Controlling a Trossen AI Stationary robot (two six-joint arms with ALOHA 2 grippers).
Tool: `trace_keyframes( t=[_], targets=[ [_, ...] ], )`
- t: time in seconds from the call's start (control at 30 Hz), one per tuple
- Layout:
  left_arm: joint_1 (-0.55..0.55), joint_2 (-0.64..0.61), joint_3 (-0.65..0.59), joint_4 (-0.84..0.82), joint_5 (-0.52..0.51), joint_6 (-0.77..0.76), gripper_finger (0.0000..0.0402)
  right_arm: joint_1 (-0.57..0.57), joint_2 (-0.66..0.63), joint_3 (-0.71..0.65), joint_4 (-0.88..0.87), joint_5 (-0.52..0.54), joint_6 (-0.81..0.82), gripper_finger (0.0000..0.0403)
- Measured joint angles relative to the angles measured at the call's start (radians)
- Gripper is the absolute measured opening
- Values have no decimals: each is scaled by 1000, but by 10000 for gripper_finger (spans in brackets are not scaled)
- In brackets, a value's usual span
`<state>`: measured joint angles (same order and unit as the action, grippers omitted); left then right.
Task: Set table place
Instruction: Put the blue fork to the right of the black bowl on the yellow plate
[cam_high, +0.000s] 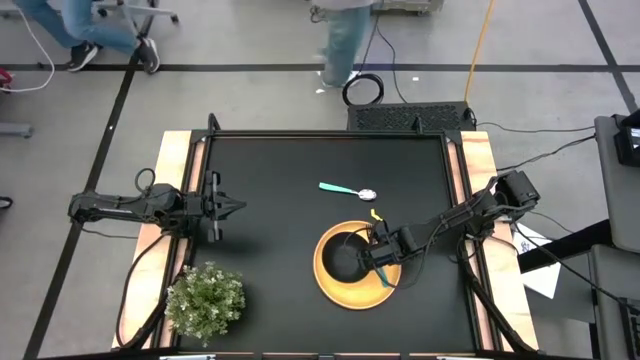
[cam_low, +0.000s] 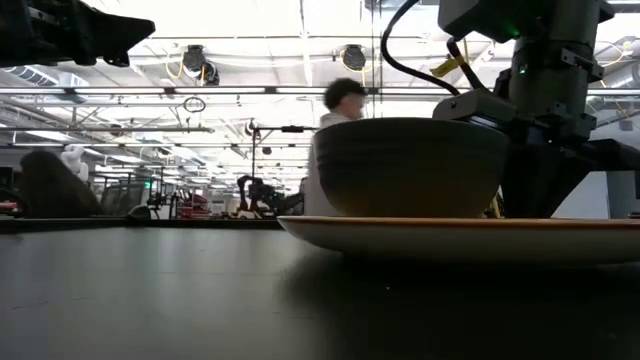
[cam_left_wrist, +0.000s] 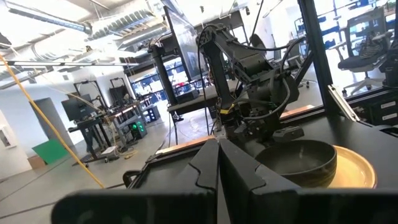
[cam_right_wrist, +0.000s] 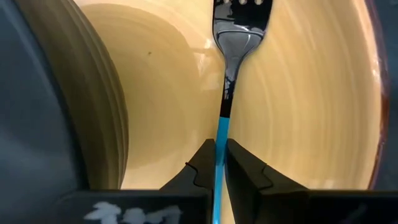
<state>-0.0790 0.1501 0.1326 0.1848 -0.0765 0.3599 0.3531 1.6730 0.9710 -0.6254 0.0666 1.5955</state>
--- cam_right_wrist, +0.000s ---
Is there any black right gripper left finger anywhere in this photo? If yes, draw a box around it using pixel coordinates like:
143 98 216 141
160 138 216 195

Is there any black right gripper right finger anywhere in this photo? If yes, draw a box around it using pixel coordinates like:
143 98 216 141
225 138 308 224

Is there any dark grey ceramic bowl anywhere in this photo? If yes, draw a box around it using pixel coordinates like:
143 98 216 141
0 0 130 200

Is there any yellow round plate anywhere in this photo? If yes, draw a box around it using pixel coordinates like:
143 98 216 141
73 0 391 191

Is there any metal fork blue handle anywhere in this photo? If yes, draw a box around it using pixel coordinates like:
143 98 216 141
211 0 274 224

